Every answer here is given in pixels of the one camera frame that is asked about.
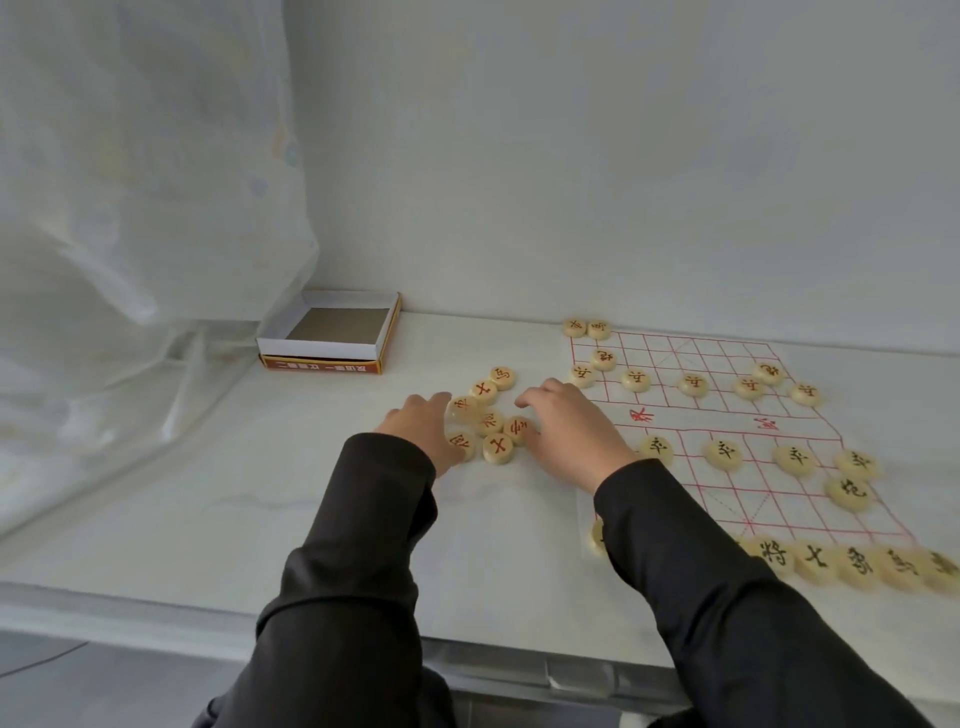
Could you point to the person's right hand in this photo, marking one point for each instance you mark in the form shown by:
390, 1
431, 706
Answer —
577, 439

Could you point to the person's left hand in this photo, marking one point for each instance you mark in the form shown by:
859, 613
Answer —
424, 427

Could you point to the round red-marked chess piece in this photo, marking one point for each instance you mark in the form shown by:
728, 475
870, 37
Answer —
598, 329
575, 327
749, 388
635, 380
769, 373
806, 394
602, 359
694, 385
581, 375
499, 448

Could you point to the pile of wooden xiangqi pieces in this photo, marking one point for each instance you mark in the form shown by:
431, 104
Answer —
491, 420

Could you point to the round black-marked chess piece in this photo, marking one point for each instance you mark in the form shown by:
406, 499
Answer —
795, 459
595, 536
657, 448
774, 555
900, 566
859, 465
941, 570
850, 493
859, 566
724, 454
815, 561

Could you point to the red grid xiangqi board sheet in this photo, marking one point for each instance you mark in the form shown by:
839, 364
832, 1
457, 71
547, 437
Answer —
750, 495

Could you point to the person's left forearm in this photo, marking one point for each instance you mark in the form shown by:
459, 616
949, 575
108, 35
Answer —
345, 585

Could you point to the person's right forearm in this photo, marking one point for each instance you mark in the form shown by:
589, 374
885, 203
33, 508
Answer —
750, 622

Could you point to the white cardboard box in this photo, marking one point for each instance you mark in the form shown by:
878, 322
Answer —
315, 349

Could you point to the grey desk drawer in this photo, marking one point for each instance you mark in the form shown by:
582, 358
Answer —
510, 667

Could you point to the sheer white curtain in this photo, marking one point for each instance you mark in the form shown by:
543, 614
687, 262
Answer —
135, 225

